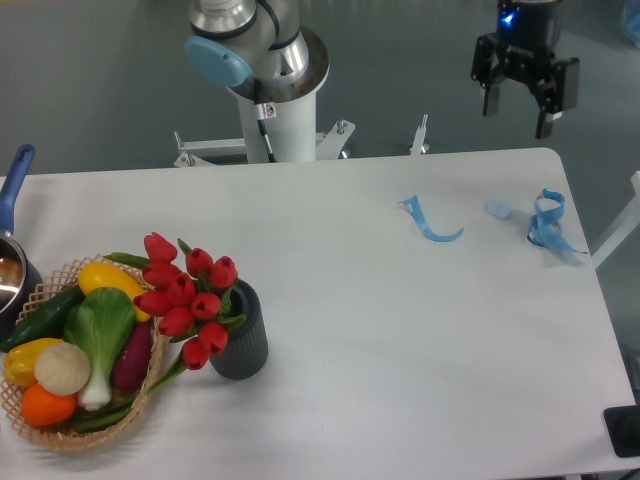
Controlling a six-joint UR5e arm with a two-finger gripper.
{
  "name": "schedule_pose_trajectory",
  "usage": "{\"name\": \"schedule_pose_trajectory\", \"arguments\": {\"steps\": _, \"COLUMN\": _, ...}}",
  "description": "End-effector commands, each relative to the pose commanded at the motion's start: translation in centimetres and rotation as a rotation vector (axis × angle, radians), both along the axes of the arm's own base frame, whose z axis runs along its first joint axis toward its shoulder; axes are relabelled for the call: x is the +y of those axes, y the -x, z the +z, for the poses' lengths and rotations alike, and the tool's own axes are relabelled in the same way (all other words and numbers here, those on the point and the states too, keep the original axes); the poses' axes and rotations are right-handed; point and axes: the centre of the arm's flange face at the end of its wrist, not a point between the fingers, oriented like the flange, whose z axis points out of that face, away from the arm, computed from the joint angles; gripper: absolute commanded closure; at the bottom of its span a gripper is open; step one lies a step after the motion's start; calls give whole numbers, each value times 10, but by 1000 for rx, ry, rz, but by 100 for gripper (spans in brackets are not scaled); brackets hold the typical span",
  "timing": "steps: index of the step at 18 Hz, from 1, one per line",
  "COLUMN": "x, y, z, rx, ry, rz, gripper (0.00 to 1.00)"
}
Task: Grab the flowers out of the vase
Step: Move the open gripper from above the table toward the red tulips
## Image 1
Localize curled blue ribbon strip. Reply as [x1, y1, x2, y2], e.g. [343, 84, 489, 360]
[399, 195, 464, 243]

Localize green bok choy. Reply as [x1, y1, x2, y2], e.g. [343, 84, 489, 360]
[63, 301, 135, 411]

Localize white frame right edge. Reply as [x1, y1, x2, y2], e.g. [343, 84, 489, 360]
[591, 171, 639, 269]

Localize red tulip bouquet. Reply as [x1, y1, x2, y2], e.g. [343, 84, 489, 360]
[107, 232, 247, 394]

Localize dark grey ribbed vase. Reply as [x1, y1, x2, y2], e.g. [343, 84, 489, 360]
[210, 280, 269, 380]

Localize purple sweet potato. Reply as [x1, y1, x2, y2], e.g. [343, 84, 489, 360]
[112, 323, 152, 391]

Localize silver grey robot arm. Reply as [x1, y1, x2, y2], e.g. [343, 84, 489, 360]
[185, 1, 580, 139]

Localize blue handled saucepan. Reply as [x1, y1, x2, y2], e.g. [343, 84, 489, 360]
[1, 144, 42, 341]

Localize white metal base frame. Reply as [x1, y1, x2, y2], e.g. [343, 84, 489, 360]
[173, 113, 430, 168]

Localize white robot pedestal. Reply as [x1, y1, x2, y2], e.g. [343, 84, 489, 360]
[228, 87, 319, 164]

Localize yellow squash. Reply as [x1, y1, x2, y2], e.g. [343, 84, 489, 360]
[77, 261, 151, 329]

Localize green bean pods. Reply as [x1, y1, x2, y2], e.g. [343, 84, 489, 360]
[70, 398, 134, 434]

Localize dark green cucumber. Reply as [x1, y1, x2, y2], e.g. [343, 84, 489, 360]
[1, 285, 85, 353]

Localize black device at table edge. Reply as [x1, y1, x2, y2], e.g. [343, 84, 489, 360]
[603, 405, 640, 458]

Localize tangled blue ribbon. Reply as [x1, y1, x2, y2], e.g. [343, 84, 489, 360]
[527, 189, 588, 255]

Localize yellow bell pepper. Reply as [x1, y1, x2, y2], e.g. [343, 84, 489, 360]
[3, 338, 63, 387]

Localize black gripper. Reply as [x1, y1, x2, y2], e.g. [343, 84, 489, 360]
[470, 1, 580, 139]

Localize woven wicker basket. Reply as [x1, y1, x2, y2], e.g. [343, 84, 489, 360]
[1, 255, 167, 452]

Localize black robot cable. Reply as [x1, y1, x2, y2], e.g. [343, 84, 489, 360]
[252, 79, 278, 164]

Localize orange fruit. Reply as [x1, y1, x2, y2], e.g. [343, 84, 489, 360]
[20, 383, 77, 427]

